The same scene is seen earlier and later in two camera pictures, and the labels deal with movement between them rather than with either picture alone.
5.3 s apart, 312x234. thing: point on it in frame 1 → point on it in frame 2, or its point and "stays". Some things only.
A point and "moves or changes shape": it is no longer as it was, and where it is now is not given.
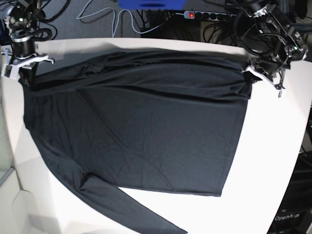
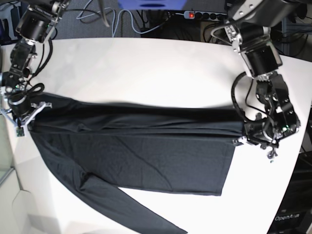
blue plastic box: x=152 y=5 stays
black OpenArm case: x=294 y=214 stays
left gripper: x=24 y=62 → x=21 y=111
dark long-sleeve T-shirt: x=146 y=121 moves or changes shape
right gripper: x=272 y=69 → x=263 y=133
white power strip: x=207 y=15 stays
